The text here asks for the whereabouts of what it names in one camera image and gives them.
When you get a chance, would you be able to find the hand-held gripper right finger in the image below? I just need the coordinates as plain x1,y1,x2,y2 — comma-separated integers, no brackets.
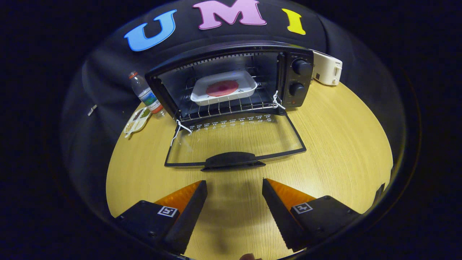
262,178,361,252

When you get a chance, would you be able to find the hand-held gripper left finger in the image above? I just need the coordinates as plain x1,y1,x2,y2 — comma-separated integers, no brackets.
115,180,208,255

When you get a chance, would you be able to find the white square food tray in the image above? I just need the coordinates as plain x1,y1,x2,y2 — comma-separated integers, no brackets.
190,70,258,106

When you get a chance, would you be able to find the pink round meat slice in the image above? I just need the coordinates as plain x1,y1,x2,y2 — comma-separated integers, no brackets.
206,80,239,97

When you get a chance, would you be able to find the black toaster oven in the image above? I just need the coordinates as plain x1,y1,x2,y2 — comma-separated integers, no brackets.
145,40,314,172

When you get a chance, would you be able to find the metal oven rack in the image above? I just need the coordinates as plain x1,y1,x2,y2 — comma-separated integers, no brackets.
179,72,280,121

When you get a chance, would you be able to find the white bread toaster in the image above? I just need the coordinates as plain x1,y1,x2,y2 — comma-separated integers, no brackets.
311,50,343,86

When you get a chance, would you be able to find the white divided snack dish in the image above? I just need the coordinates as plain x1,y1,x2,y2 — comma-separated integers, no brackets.
123,107,152,138

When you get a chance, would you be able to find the clear plastic bottle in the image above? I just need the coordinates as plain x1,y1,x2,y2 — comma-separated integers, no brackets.
129,71,166,118

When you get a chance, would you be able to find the white string tie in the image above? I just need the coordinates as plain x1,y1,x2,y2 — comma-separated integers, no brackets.
273,90,286,110
170,119,192,147

